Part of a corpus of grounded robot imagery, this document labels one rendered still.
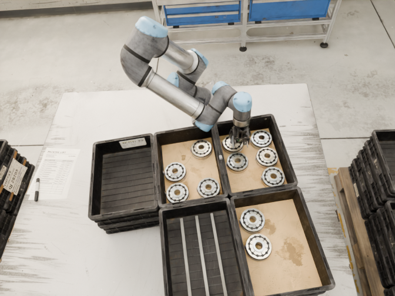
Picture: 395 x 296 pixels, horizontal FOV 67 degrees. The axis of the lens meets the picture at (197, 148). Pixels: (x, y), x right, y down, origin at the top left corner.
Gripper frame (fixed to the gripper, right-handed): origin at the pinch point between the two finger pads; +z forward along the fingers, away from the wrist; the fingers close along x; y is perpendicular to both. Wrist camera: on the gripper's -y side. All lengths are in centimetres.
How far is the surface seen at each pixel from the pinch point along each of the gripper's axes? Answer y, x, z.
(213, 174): 16.1, -13.7, 1.9
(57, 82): -147, -171, 85
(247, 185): 22.6, 1.7, 1.9
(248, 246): 51, -1, -1
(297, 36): -171, 77, 71
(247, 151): 4.4, 3.8, 1.9
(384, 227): 32, 79, 47
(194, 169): 12.6, -22.7, 2.0
